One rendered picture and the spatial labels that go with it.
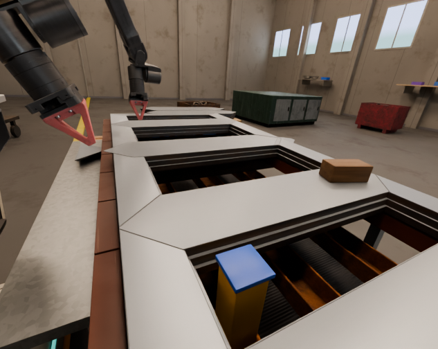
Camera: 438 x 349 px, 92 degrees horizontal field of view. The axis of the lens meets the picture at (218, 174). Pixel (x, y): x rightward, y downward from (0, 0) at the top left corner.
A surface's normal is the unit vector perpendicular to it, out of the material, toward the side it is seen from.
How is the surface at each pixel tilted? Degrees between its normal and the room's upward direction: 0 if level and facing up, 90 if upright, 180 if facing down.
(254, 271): 0
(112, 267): 0
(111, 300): 0
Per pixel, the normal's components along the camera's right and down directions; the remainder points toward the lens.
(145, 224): 0.06, -0.91
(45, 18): 0.43, 0.33
